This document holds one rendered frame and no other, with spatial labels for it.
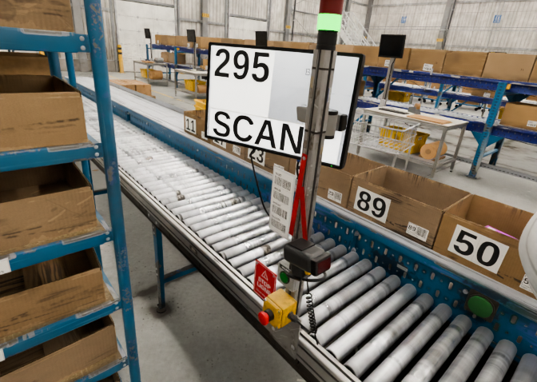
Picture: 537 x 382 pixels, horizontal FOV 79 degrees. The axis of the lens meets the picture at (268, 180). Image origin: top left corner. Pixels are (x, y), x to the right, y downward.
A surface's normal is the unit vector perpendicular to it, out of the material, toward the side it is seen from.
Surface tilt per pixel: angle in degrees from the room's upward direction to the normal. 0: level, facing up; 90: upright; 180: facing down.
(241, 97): 86
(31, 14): 91
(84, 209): 90
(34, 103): 90
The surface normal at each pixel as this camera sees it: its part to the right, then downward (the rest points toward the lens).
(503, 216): -0.75, 0.19
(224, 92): -0.48, 0.23
